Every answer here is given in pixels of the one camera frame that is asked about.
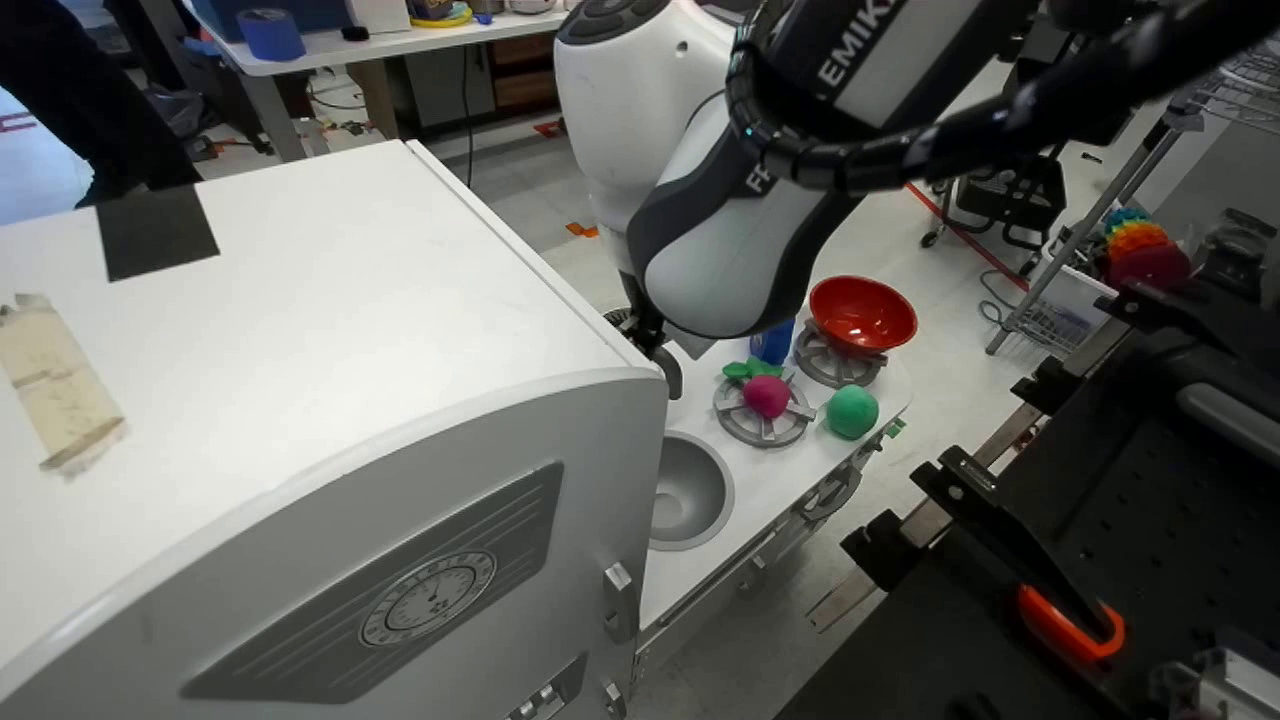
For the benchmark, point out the gray round sink bowl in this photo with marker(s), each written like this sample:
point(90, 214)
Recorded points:
point(687, 490)

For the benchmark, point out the brown drawer unit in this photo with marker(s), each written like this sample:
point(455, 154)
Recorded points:
point(527, 73)

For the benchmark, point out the white toy kitchen cabinet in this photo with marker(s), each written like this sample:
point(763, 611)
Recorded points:
point(306, 401)

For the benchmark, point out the gray padded bar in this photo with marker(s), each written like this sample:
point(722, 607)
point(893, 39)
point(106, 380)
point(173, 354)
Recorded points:
point(1230, 417)

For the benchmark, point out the silver tripod pole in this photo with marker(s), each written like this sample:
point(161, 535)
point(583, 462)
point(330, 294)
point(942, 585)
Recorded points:
point(1106, 214)

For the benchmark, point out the black perforated table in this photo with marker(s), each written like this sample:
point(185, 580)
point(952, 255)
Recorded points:
point(1067, 572)

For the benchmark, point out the red plastic bowl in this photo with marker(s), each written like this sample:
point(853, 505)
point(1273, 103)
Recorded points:
point(860, 313)

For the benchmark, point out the black wheeled cart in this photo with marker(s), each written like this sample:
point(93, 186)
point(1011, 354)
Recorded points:
point(1003, 200)

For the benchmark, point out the white kitchen counter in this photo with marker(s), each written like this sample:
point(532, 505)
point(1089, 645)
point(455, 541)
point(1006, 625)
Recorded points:
point(746, 464)

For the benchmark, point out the green toy piece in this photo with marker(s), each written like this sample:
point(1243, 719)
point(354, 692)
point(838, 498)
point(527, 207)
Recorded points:
point(746, 369)

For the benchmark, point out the white desk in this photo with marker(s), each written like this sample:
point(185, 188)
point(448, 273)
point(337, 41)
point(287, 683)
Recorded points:
point(401, 41)

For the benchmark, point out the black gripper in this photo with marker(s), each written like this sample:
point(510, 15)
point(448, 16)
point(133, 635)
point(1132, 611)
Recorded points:
point(644, 322)

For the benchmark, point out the black foreground mount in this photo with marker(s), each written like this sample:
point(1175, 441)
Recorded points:
point(83, 81)

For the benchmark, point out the orange floor tape marker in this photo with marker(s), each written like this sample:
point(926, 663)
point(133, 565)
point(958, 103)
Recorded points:
point(583, 230)

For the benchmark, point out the rainbow stacking toy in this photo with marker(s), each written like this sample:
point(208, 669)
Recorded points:
point(1140, 248)

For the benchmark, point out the green toy ball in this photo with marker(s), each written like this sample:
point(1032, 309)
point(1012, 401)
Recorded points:
point(850, 410)

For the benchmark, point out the gray tap nozzle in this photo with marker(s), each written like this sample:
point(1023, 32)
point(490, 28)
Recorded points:
point(664, 375)

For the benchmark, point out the black square patch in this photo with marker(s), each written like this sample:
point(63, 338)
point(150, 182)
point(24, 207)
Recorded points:
point(152, 234)

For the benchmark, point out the pink spiky toy ball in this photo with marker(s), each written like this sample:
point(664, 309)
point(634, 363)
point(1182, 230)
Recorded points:
point(766, 393)

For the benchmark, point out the white labelled box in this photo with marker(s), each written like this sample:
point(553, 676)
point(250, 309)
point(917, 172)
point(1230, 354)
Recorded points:
point(1072, 309)

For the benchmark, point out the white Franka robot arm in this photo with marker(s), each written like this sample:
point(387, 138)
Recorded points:
point(722, 255)

